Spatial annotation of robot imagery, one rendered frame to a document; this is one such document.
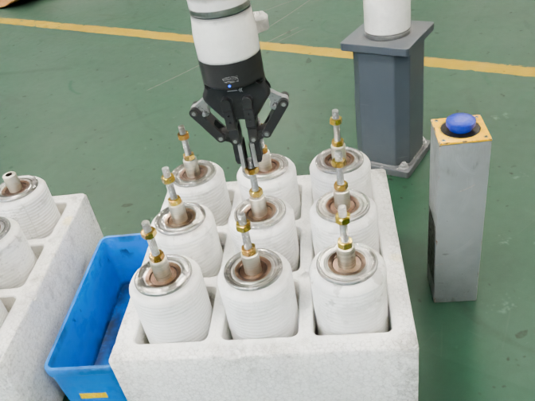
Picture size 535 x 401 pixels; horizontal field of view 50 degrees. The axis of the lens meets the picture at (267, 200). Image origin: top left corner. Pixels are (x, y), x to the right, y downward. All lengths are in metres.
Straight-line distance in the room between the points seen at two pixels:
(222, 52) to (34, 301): 0.49
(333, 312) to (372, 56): 0.63
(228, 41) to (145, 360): 0.41
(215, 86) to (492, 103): 1.03
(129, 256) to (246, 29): 0.57
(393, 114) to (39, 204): 0.71
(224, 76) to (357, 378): 0.41
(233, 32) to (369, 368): 0.43
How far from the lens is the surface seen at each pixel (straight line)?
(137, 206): 1.36
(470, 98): 1.62
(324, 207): 0.80
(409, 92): 1.22
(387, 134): 1.26
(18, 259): 0.97
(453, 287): 0.99
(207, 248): 0.83
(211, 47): 0.66
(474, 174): 0.86
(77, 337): 0.98
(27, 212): 1.03
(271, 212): 0.81
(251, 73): 0.68
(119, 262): 1.12
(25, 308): 0.92
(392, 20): 1.18
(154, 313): 0.74
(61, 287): 1.01
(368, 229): 0.79
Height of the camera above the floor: 0.74
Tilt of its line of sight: 36 degrees down
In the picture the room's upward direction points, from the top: 10 degrees counter-clockwise
